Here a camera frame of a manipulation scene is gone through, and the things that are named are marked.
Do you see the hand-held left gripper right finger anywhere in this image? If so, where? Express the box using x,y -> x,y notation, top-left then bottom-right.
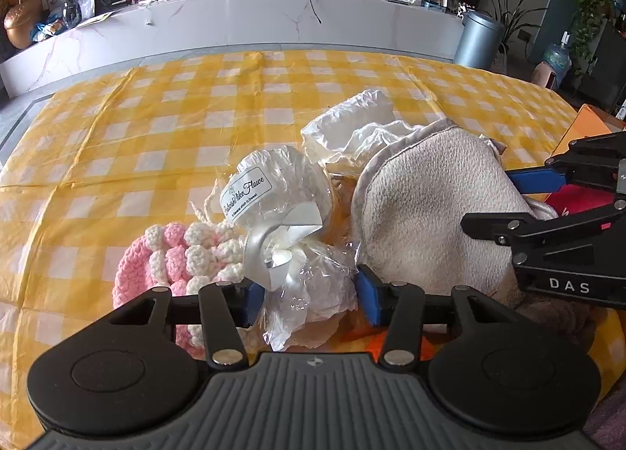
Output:
354,264 -> 522,367

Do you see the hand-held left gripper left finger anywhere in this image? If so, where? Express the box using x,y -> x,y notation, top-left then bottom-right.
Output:
105,280 -> 266,369

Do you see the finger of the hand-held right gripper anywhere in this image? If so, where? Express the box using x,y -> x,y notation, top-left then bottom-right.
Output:
461,200 -> 626,265
506,131 -> 626,196

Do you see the bright orange crochet piece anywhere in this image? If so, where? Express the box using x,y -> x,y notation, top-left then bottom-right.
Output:
337,323 -> 441,365

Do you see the brown plush toy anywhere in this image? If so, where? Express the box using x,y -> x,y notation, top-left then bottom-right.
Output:
509,293 -> 612,348

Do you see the orange cardboard box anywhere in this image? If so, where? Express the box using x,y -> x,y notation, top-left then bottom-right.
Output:
545,105 -> 626,201

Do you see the beige towel with grey trim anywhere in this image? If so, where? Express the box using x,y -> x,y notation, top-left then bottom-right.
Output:
349,118 -> 558,306

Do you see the pink white crochet piece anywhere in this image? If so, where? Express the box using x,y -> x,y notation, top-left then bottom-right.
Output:
112,181 -> 257,349

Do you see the clear cellophane gift bag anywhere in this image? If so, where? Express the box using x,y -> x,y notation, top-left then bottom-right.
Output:
203,144 -> 360,352

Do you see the white plastic bag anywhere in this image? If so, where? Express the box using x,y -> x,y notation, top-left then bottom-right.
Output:
300,90 -> 426,172

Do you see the red flat object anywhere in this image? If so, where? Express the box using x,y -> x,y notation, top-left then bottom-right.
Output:
545,186 -> 617,230

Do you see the pink heater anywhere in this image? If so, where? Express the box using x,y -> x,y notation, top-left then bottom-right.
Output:
531,63 -> 558,89

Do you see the blue water jug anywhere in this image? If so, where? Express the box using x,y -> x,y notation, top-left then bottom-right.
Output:
542,32 -> 573,76

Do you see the grey blue trash bin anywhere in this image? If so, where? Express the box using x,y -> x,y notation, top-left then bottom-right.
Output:
454,11 -> 505,68

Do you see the long leaf potted plant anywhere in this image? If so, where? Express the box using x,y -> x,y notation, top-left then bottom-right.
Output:
479,0 -> 549,70

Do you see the green leafy plant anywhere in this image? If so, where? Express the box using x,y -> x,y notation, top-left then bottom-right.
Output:
565,0 -> 619,74

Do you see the white marble cabinet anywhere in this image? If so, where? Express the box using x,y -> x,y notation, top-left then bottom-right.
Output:
0,0 -> 465,99

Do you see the blue snack packet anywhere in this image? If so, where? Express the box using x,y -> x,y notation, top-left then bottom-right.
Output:
32,14 -> 67,42

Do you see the copper pot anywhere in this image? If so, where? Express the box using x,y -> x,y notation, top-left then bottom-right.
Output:
4,0 -> 45,50

